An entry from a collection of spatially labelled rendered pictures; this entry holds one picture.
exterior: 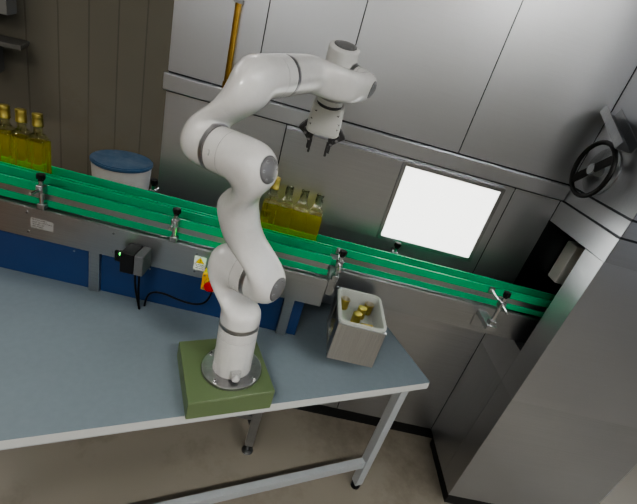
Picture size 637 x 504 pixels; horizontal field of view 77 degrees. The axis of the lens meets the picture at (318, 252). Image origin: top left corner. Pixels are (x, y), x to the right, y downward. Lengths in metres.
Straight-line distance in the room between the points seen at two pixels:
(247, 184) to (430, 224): 1.07
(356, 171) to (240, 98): 0.86
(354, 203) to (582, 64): 0.94
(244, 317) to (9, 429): 0.64
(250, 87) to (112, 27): 3.09
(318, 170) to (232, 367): 0.81
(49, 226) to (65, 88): 2.38
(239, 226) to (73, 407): 0.72
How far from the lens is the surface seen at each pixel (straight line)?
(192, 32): 1.67
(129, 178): 3.58
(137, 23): 3.90
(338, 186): 1.64
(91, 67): 3.94
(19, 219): 1.78
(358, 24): 1.61
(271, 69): 0.88
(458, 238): 1.81
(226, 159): 0.84
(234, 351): 1.25
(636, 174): 1.69
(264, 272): 1.05
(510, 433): 2.07
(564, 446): 2.23
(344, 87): 1.07
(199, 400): 1.29
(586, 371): 1.94
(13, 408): 1.41
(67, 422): 1.35
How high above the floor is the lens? 1.79
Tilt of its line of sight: 26 degrees down
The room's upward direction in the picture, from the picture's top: 17 degrees clockwise
